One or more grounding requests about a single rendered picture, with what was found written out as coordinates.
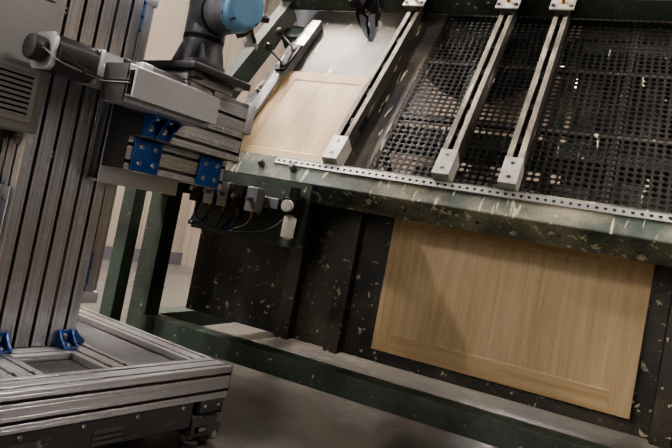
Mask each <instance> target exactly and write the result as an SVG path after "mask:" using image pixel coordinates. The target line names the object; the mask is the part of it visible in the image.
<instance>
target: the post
mask: <svg viewBox="0 0 672 448"><path fill-rule="evenodd" d="M146 192H147V191H145V190H140V189H135V188H129V187H125V190H124V195H123V200H122V205H121V210H120V214H119V219H118V224H117V229H116V234H115V239H114V243H113V248H112V253H111V258H110V263H109V267H108V272H107V277H106V282H105V287H104V291H103V296H102V301H101V306H100V311H99V313H100V314H102V315H105V316H107V317H110V318H112V319H115V320H117V321H120V318H121V313H122V308H123V304H124V299H125V294H126V289H127V284H128V279H129V274H130V270H131V265H132V260H133V255H134V250H135V245H136V240H137V236H138V231H139V226H140V221H141V216H142V211H143V206H144V202H145V197H146Z"/></svg>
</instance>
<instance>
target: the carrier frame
mask: <svg viewBox="0 0 672 448"><path fill-rule="evenodd" d="M190 186H192V185H191V184H187V183H182V182H179V183H178V188H177V193H176V196H172V195H166V194H161V193H156V192H152V196H151V201H150V206H149V211H148V216H147V221H146V226H145V231H144V235H143V240H142V245H141V250H140V255H139V260H138V265H137V269H136V274H135V279H134V284H133V289H132V294H131V299H130V303H129V308H128V313H127V318H126V323H125V324H128V325H130V326H133V327H135V328H138V329H140V330H143V331H145V332H148V333H150V334H153V335H155V336H158V337H160V338H163V339H165V340H168V341H170V342H173V343H175V344H178V345H181V346H183V347H186V348H188V349H191V350H194V351H197V352H200V353H203V354H206V355H210V356H213V357H216V358H219V359H222V360H225V361H228V362H232V363H235V364H238V365H241V366H244V367H247V368H250V369H254V370H257V371H260V372H263V373H266V374H269V375H272V376H276V377H279V378H282V379H285V380H288V381H291V382H294V383H297V384H301V385H304V386H307V387H310V388H313V389H316V390H319V391H323V392H326V393H329V394H332V395H335V396H338V397H341V398H345V399H348V400H351V401H354V402H357V403H360V404H363V405H367V406H370V407H373V408H376V409H379V410H382V411H385V412H389V413H392V414H395V415H398V416H401V417H404V418H407V419H410V420H414V421H417V422H420V423H423V424H426V425H429V426H432V427H436V428H439V429H442V430H445V431H448V432H451V433H454V434H458V435H461V436H464V437H467V438H470V439H473V440H476V441H480V442H483V443H486V444H489V445H492V446H495V447H498V448H611V447H608V446H605V445H601V444H598V443H594V442H591V441H588V440H584V439H581V438H578V437H574V436H571V435H567V434H564V433H561V432H557V431H554V430H551V429H547V428H544V427H540V426H537V425H534V424H530V423H527V422H524V421H520V420H517V419H513V418H510V417H507V416H503V415H500V414H497V413H493V412H490V411H486V410H483V409H480V408H476V407H473V406H470V405H466V404H463V403H459V402H456V401H453V400H449V399H446V398H443V397H439V396H436V395H432V394H429V393H426V392H422V391H419V390H416V389H412V388H409V387H405V386H402V385H399V384H395V383H392V382H389V381H385V380H382V379H378V378H375V377H372V376H368V375H365V374H362V373H358V372H355V371H351V370H348V369H345V368H341V367H338V366H335V365H331V364H328V363H324V362H321V361H318V360H314V359H311V358H308V357H304V356H301V355H297V354H294V353H291V352H287V351H284V350H281V349H277V348H274V347H270V346H267V345H264V344H260V343H257V342H254V341H250V340H247V339H243V338H240V337H237V336H233V335H230V334H227V333H223V332H220V331H216V330H213V329H210V328H206V327H203V326H207V325H216V324H224V323H232V322H237V323H240V324H244V325H247V326H251V327H254V328H258V329H261V330H265V331H268V332H272V333H274V336H275V337H278V338H282V339H285V340H287V339H292V338H293V339H297V340H300V341H304V342H307V343H311V344H314V345H318V346H321V347H323V351H327V352H330V353H334V354H337V353H341V352H342V353H346V354H349V355H353V356H356V357H360V358H363V359H367V360H370V361H374V362H377V363H381V364H384V365H388V366H391V367H395V368H398V369H402V370H405V371H409V372H412V373H416V374H419V375H423V376H426V377H430V378H433V379H437V380H440V381H444V382H447V383H451V384H454V385H458V386H461V387H465V388H468V389H472V390H475V391H479V392H482V393H486V394H489V395H493V396H497V397H500V398H504V399H507V400H511V401H514V402H518V403H521V404H525V405H528V406H532V407H535V408H539V409H542V410H546V411H549V412H553V413H556V414H560V415H563V416H567V417H570V418H574V419H577V420H581V421H584V422H588V423H591V424H595V425H598V426H602V427H605V428H609V429H612V430H616V431H619V432H623V433H626V434H630V435H633V436H637V437H640V438H644V439H647V440H648V444H650V445H654V446H657V447H661V448H670V446H672V267H669V266H663V265H658V264H655V268H654V274H653V280H652V286H651V292H650V298H649V304H648V310H647V316H646V322H645V328H644V334H643V340H642V346H641V352H640V358H639V364H638V370H637V376H636V382H635V388H634V394H633V400H632V406H631V412H630V418H629V419H625V418H622V417H618V416H614V415H611V414H607V413H604V412H600V411H596V410H593V409H589V408H585V407H582V406H578V405H575V404H571V403H567V402H564V401H560V400H556V399H553V398H549V397H546V396H542V395H538V394H535V393H531V392H527V391H524V390H520V389H517V388H513V387H509V386H506V385H502V384H498V383H495V382H491V381H488V380H484V379H480V378H477V377H473V376H469V375H466V374H462V373H459V372H455V371H451V370H448V369H444V368H440V367H437V366H433V365H430V364H426V363H422V362H419V361H415V360H412V359H408V358H404V357H401V356H397V355H393V354H390V353H386V352H383V351H379V350H375V349H372V348H371V345H372V339H373V334H374V328H375V323H376V318H377V312H378V307H379V302H380V296H381V291H382V286H383V280H384V275H385V270H386V264H387V259H388V253H389V248H390V243H391V237H392V232H393V227H394V221H395V218H394V217H388V216H382V215H377V214H371V213H366V212H360V211H354V210H349V209H343V208H337V207H332V206H326V205H321V204H315V203H310V206H309V211H308V216H307V222H306V227H305V232H304V237H303V242H302V247H301V250H296V249H291V248H286V247H282V246H277V245H273V244H268V243H263V242H259V241H254V240H249V239H245V238H240V237H236V236H231V235H226V234H222V233H217V232H212V231H208V230H203V229H201V234H200V239H199V244H198V249H197V254H196V259H195V264H194V269H193V274H192V279H191V284H190V288H189V293H188V298H187V303H186V306H175V307H160V303H161V298H162V293H163V288H164V283H165V279H166V274H167V269H168V264H169V259H170V254H171V249H172V244H173V239H174V234H175V229H176V224H177V220H178V215H179V210H180V205H181V200H182V195H183V193H188V194H190V192H191V190H190V189H189V187H190Z"/></svg>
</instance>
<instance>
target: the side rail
mask: <svg viewBox="0 0 672 448"><path fill-rule="evenodd" d="M269 18H270V21H269V23H264V25H263V26H262V27H261V28H260V29H259V31H258V32H257V33H256V34H255V38H256V42H257V45H258V48H257V50H255V47H245V48H244V49H243V50H242V51H241V53H240V54H239V55H238V56H237V57H236V59H235V60H234V61H233V62H232V64H231V65H230V66H229V67H228V68H227V70H226V71H225V74H227V75H230V76H232V77H234V78H237V79H239V80H241V81H243V82H246V83H249V82H250V80H251V79H252V78H253V76H254V75H255V74H256V72H257V71H258V70H259V69H260V67H261V66H262V65H263V63H264V62H265V61H266V59H267V58H268V57H269V56H270V54H271V51H266V50H265V49H264V44H265V43H270V44H271V45H272V50H274V49H275V48H276V46H277V45H278V44H279V43H280V41H281V40H282V38H281V36H278V35H276V29H277V28H282V29H283V31H285V30H286V29H287V28H291V27H292V26H293V24H294V23H295V22H296V21H297V18H296V15H295V11H294V8H293V4H292V2H282V3H281V4H280V5H279V6H278V7H277V9H276V10H275V11H274V12H273V14H272V15H271V16H270V17H269ZM241 92H242V91H236V90H233V95H232V97H230V98H233V99H235V100H236V98H237V97H238V96H239V95H240V93H241Z"/></svg>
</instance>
